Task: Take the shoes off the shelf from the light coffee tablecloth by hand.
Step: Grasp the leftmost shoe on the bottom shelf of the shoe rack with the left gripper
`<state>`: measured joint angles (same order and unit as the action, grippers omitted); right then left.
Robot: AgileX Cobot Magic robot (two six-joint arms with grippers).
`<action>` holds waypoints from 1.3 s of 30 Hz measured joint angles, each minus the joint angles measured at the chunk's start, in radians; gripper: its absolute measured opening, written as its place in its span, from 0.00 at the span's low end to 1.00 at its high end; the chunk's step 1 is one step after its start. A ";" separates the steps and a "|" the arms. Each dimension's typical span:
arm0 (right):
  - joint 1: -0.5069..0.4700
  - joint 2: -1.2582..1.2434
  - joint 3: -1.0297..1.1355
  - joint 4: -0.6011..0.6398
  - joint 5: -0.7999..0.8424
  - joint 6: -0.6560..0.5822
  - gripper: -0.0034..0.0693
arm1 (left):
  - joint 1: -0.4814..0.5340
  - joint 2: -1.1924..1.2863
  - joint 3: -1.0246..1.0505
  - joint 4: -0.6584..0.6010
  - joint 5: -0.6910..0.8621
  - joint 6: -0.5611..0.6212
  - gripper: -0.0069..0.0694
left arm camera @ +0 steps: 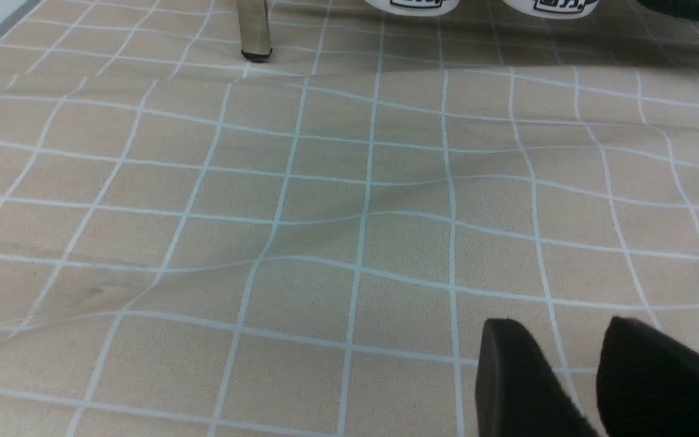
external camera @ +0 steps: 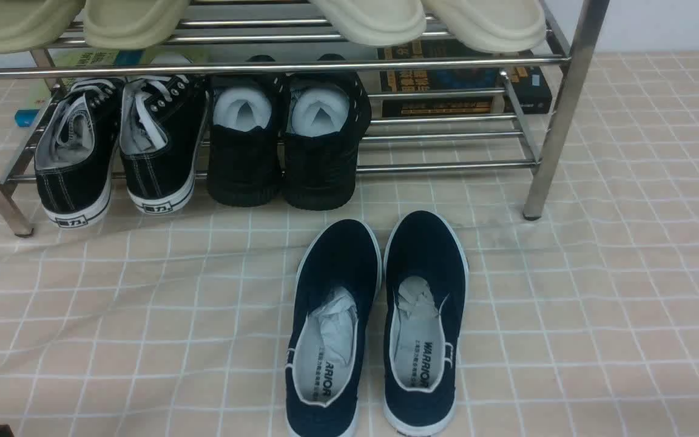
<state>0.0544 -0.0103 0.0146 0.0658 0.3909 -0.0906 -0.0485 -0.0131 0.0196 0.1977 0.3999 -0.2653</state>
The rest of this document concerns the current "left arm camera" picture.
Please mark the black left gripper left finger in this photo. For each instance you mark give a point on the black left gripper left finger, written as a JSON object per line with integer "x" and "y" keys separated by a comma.
{"x": 516, "y": 391}

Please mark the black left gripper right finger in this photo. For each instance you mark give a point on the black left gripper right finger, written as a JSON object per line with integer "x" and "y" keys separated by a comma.
{"x": 647, "y": 383}

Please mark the black canvas lace-up sneaker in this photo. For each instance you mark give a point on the black canvas lace-up sneaker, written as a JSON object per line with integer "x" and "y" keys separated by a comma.
{"x": 415, "y": 8}
{"x": 554, "y": 9}

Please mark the silver metal shoe rack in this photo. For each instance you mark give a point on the silver metal shoe rack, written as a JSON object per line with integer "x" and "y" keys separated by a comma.
{"x": 253, "y": 21}

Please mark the beige checkered floor cloth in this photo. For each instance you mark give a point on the beige checkered floor cloth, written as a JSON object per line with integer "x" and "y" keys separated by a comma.
{"x": 194, "y": 244}

